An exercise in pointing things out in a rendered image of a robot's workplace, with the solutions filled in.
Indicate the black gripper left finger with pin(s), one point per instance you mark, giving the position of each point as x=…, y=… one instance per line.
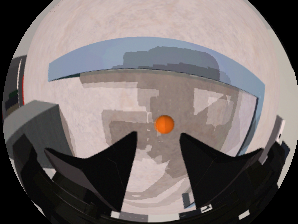
x=106, y=173

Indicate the low clear glass corner wall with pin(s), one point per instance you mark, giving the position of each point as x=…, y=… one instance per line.
x=238, y=115

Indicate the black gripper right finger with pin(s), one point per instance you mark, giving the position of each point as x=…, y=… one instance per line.
x=211, y=171

